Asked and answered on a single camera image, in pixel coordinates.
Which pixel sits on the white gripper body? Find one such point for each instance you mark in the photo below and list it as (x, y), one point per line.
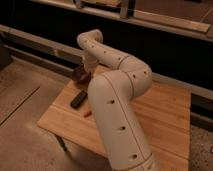
(90, 63)

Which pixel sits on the dark purple ceramic bowl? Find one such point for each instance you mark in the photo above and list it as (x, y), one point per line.
(80, 75)

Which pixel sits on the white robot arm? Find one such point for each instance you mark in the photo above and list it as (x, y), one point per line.
(109, 95)

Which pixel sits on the black rectangular block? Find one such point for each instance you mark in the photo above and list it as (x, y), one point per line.
(78, 99)

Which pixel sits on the wooden table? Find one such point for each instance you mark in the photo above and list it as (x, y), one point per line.
(163, 111)

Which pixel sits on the metal window rail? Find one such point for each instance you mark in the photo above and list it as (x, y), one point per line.
(184, 27)

